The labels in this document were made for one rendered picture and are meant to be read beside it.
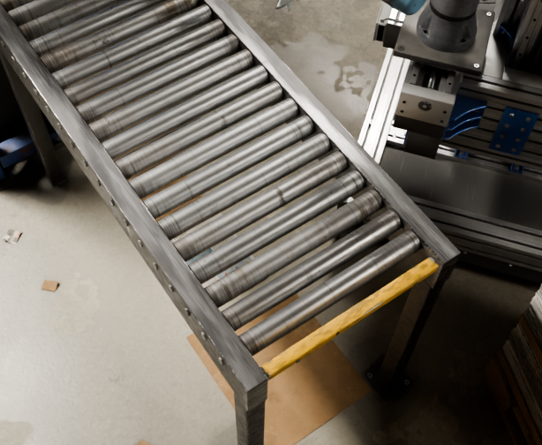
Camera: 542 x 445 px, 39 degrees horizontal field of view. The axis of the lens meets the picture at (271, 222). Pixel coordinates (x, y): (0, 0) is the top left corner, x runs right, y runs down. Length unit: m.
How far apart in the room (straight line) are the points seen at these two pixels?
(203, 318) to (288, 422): 0.82
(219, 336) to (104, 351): 0.94
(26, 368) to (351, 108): 1.47
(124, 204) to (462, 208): 1.17
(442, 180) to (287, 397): 0.85
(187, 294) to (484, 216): 1.16
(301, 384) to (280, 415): 0.11
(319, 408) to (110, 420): 0.62
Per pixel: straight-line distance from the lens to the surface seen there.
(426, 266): 1.62
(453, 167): 2.55
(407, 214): 1.70
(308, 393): 2.34
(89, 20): 2.10
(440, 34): 1.98
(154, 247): 1.64
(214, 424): 2.31
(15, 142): 2.75
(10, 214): 2.75
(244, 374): 1.51
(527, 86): 2.12
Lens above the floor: 2.21
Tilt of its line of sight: 58 degrees down
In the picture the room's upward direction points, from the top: 2 degrees clockwise
